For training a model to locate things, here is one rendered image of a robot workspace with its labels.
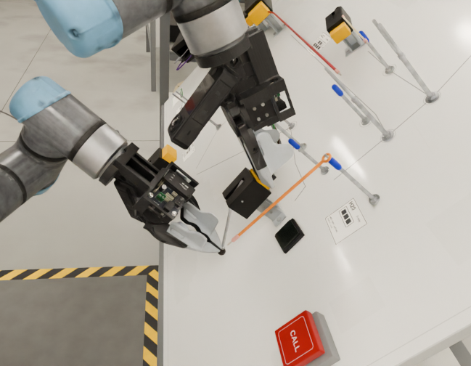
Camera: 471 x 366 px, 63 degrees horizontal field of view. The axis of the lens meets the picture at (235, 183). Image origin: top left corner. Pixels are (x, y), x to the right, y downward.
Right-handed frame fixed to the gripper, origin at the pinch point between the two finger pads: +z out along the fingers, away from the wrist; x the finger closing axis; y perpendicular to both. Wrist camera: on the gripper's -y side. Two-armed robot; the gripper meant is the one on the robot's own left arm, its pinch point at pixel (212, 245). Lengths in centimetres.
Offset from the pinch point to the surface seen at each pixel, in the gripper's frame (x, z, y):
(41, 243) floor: 10, -34, -160
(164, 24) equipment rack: 72, -44, -47
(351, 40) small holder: 41.2, -2.8, 16.4
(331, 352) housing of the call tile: -10.1, 11.5, 21.8
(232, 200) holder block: 4.0, -3.4, 8.8
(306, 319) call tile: -8.1, 8.5, 19.8
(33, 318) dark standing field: -20, -13, -134
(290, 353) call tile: -11.8, 9.1, 18.5
